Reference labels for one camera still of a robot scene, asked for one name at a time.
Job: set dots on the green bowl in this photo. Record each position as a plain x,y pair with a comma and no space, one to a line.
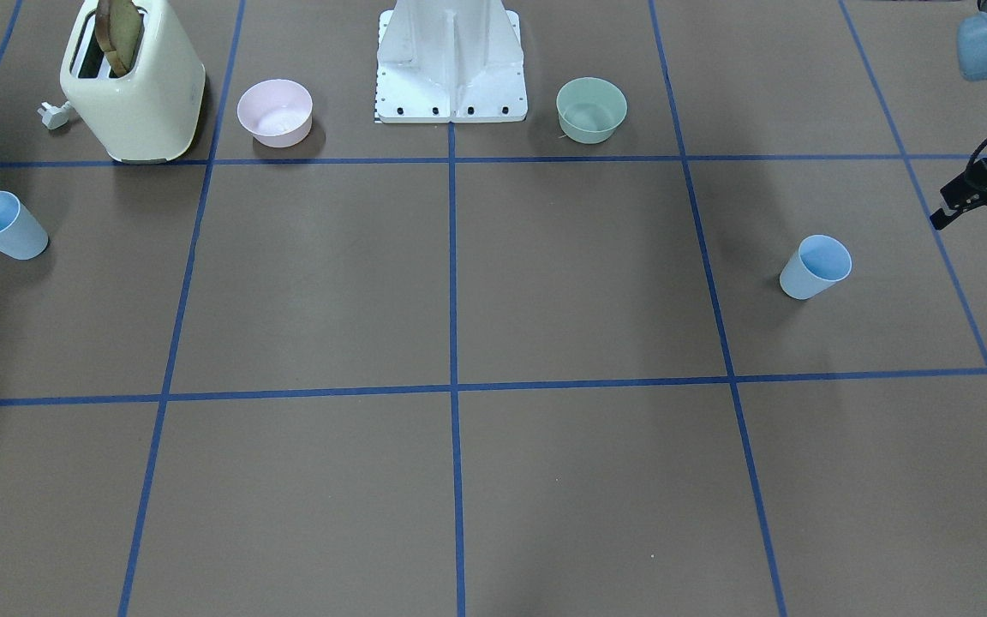
590,109

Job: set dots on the pink bowl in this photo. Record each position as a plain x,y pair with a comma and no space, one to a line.
277,113

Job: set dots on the toast slice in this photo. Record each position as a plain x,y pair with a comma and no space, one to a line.
118,31

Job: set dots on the light blue cup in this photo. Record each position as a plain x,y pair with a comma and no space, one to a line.
820,262
22,236

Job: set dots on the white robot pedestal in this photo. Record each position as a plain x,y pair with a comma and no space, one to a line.
450,62

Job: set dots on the cream toaster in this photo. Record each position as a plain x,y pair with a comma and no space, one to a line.
150,115

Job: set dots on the white toaster plug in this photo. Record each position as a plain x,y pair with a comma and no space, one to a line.
55,117

